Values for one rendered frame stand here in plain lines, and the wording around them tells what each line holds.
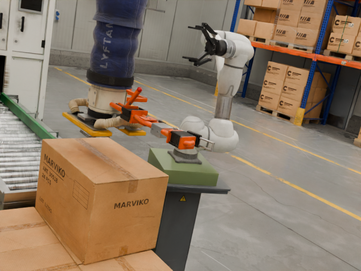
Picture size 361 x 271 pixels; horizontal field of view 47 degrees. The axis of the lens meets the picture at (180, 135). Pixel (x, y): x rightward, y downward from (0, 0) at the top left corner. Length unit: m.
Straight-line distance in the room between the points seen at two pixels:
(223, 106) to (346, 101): 8.20
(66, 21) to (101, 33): 10.05
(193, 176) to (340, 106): 8.50
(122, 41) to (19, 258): 1.06
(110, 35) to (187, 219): 1.34
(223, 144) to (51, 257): 1.23
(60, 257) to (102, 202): 0.34
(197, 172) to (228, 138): 0.30
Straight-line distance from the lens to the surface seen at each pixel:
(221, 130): 2.63
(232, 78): 2.13
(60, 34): 12.00
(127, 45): 1.96
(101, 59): 1.97
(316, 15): 9.88
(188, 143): 1.56
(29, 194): 2.52
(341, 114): 10.78
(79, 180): 1.96
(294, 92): 10.00
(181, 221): 2.75
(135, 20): 1.97
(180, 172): 2.49
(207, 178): 2.56
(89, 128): 1.96
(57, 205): 2.20
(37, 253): 2.08
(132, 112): 1.82
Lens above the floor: 1.65
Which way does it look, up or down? 14 degrees down
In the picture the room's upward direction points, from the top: 11 degrees clockwise
